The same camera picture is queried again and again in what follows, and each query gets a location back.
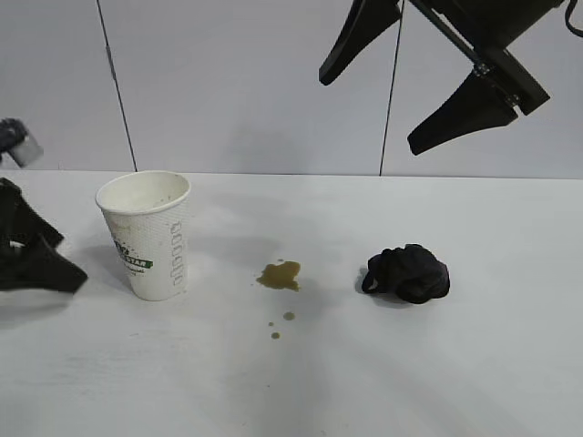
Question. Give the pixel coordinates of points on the white paper cup green print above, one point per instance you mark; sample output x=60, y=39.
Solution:
x=146, y=255

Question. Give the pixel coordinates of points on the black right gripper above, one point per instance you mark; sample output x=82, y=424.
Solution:
x=496, y=23

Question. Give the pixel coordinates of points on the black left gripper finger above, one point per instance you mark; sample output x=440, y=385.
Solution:
x=41, y=268
x=27, y=211

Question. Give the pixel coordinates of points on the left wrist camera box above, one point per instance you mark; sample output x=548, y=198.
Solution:
x=23, y=145

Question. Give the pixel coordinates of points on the black cloth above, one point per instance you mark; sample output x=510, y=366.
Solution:
x=410, y=277

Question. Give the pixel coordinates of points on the brown liquid spill puddle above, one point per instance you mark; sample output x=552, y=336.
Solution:
x=280, y=275

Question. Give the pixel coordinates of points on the large brown liquid drop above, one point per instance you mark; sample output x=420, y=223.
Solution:
x=288, y=316

